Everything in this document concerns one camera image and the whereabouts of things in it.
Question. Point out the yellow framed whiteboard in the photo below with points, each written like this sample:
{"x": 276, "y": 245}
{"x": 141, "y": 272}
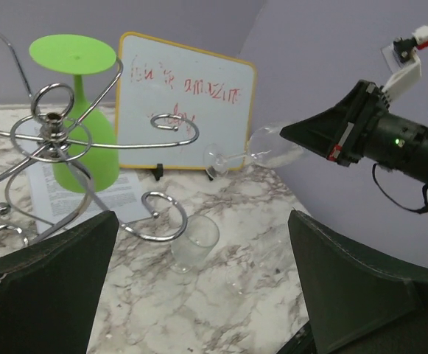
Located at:
{"x": 178, "y": 100}

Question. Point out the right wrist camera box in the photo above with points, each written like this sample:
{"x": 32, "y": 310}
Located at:
{"x": 401, "y": 57}

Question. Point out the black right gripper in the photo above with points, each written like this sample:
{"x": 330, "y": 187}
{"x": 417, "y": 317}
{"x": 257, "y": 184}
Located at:
{"x": 360, "y": 125}

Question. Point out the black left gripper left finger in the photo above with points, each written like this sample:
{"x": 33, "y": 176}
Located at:
{"x": 49, "y": 292}

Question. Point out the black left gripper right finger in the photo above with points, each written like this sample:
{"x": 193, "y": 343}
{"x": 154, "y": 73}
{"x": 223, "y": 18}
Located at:
{"x": 358, "y": 299}

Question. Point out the clear short tumbler glass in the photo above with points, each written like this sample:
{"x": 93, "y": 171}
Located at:
{"x": 193, "y": 246}

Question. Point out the chrome wine glass rack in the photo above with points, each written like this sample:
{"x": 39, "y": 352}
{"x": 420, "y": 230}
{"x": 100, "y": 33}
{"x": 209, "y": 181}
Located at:
{"x": 53, "y": 144}

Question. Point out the green plastic wine glass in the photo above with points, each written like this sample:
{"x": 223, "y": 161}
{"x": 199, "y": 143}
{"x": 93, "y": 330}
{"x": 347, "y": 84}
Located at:
{"x": 80, "y": 56}

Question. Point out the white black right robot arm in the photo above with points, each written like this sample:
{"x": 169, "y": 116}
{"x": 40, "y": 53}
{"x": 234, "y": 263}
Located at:
{"x": 361, "y": 126}

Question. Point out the clear wine glass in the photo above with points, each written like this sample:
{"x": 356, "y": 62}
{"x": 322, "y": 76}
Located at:
{"x": 265, "y": 148}

